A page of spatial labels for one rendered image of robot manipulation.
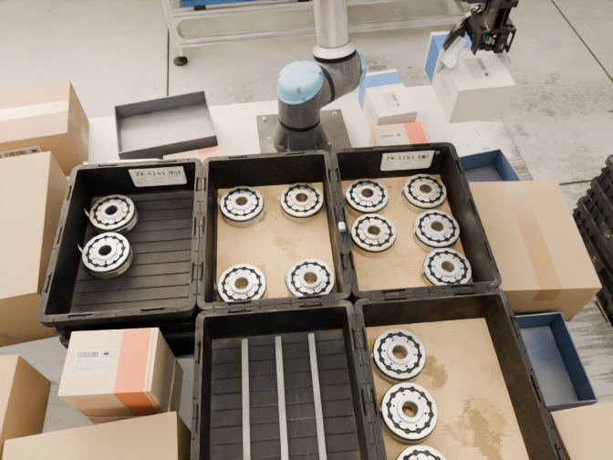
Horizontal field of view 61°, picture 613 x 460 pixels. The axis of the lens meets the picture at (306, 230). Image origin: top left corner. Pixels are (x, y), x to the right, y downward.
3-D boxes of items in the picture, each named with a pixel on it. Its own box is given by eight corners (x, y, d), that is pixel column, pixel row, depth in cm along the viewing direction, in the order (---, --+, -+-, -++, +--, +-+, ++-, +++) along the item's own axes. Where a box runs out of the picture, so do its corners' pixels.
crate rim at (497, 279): (328, 155, 124) (329, 149, 122) (451, 148, 126) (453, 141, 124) (351, 304, 101) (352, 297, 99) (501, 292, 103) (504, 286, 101)
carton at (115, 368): (73, 409, 95) (57, 396, 89) (86, 347, 102) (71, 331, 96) (161, 404, 95) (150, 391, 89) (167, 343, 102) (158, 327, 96)
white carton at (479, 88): (422, 66, 122) (431, 32, 115) (472, 61, 123) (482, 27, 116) (448, 123, 111) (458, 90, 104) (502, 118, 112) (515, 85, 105)
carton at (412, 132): (376, 173, 148) (379, 156, 142) (368, 144, 155) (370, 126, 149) (430, 169, 150) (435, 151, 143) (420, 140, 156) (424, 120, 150)
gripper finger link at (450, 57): (433, 81, 107) (467, 47, 101) (425, 63, 110) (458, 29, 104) (443, 87, 108) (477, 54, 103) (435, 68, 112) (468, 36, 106)
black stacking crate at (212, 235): (211, 190, 131) (203, 159, 121) (327, 182, 132) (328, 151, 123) (206, 335, 108) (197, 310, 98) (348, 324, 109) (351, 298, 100)
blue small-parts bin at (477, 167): (451, 218, 139) (457, 202, 133) (429, 178, 147) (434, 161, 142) (518, 203, 142) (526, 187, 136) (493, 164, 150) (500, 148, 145)
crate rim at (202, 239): (203, 163, 123) (202, 156, 121) (328, 155, 124) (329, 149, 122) (198, 316, 100) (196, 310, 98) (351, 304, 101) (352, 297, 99)
